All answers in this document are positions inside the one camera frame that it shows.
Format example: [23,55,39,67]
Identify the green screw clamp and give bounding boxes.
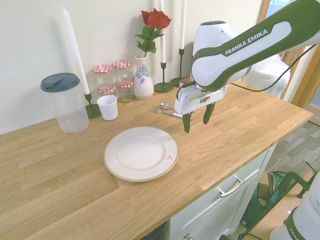
[264,161,320,214]

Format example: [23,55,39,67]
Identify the silver drawer handle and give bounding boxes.
[218,174,245,199]

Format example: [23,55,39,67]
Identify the wooden robot mounting board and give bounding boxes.
[248,172,320,240]

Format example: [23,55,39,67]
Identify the clear plastic pitcher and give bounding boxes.
[40,72,90,135]

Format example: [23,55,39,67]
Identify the tall white candle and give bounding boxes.
[158,0,167,64]
[61,6,90,95]
[179,0,188,50]

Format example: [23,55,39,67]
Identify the white vase blue flower print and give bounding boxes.
[133,54,155,101]

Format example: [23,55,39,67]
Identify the red rose green leaves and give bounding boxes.
[134,7,173,58]

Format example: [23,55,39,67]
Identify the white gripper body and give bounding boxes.
[174,84,228,116]

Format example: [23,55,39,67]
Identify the white ceramic cup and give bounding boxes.
[96,94,118,122]

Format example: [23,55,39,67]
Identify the metal fork white handle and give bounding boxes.
[151,104,184,119]

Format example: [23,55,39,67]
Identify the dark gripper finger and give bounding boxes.
[181,111,193,134]
[202,101,216,125]

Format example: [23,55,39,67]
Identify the wooden door frame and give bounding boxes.
[256,0,320,115]

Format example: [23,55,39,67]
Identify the white plastic-wrapped furniture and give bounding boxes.
[242,53,293,98]

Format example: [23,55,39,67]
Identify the dark teal pitcher lid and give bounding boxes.
[40,72,81,92]

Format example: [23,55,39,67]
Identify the glass jar red checkered lid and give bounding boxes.
[115,79,135,104]
[92,64,113,89]
[112,59,133,85]
[96,84,117,98]

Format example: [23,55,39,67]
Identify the dark green candle holder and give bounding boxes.
[84,92,101,119]
[169,48,187,88]
[153,61,174,93]

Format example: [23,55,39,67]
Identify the white plate gold rim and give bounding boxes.
[103,126,180,183]

